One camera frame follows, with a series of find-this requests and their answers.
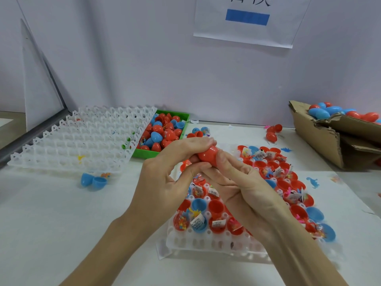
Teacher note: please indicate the clear plastic egg tray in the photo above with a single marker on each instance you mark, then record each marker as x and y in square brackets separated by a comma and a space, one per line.
[80, 137]
[205, 241]

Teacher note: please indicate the person's right hand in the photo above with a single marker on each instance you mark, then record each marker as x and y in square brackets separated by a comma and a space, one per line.
[250, 193]

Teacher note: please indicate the pile of finished eggs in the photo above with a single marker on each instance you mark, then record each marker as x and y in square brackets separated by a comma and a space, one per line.
[345, 112]

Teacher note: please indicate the white paper sign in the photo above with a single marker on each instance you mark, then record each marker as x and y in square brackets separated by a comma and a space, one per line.
[291, 20]

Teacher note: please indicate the person's right forearm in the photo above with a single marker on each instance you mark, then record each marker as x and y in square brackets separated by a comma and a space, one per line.
[306, 253]

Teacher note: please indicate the grey metal rail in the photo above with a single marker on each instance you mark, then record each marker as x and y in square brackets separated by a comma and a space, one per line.
[30, 138]

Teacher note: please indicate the person's left hand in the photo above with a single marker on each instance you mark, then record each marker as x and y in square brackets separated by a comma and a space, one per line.
[161, 190]

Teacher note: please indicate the small blue toy piece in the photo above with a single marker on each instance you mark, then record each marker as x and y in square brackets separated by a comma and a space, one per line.
[312, 182]

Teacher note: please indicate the small white paper slip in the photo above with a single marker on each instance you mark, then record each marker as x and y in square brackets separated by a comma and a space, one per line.
[162, 247]

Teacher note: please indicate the cardboard box of capsules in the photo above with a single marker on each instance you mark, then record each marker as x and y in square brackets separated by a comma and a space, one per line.
[318, 135]

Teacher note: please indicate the blue egg shell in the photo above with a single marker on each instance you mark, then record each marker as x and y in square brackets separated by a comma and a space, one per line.
[94, 180]

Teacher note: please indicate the small capsule cluster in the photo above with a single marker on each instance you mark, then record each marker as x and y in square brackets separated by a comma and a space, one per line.
[199, 131]

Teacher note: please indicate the small orange toy piece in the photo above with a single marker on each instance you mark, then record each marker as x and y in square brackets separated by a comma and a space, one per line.
[106, 174]

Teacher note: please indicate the clear triangular panel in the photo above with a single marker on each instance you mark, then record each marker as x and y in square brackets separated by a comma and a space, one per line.
[41, 77]

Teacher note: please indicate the green plastic tray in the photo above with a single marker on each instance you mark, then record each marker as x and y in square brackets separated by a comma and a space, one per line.
[184, 115]

